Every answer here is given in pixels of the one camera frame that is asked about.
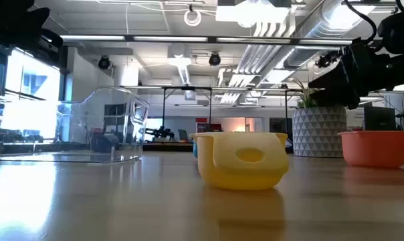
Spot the yellow measuring cup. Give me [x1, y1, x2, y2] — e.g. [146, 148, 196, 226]
[190, 131, 290, 191]

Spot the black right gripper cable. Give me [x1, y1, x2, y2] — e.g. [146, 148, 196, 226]
[342, 0, 379, 44]

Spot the succulent in white patterned pot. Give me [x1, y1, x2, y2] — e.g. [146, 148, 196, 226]
[291, 77, 348, 159]

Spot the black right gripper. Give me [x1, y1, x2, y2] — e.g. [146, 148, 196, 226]
[308, 36, 404, 110]

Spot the clear plastic basket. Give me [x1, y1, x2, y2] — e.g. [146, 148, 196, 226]
[0, 86, 150, 164]

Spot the orange measuring cup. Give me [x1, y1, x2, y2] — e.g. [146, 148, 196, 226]
[338, 130, 404, 169]

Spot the silver ceiling duct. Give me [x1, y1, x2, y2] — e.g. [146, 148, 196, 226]
[284, 0, 380, 70]

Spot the black overhead light bar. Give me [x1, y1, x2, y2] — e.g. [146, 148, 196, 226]
[60, 34, 353, 46]

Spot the white coiled cable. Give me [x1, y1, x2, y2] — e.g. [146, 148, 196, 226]
[183, 8, 202, 27]

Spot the black computer monitor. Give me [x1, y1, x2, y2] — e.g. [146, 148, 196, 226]
[364, 106, 397, 132]

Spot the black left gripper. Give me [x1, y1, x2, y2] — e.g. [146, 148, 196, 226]
[0, 0, 64, 66]

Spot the black hanging camera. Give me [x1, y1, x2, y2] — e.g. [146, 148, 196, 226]
[208, 52, 221, 67]
[98, 55, 111, 70]
[315, 50, 344, 70]

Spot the black background workstation frame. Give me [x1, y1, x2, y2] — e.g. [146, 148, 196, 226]
[161, 86, 213, 135]

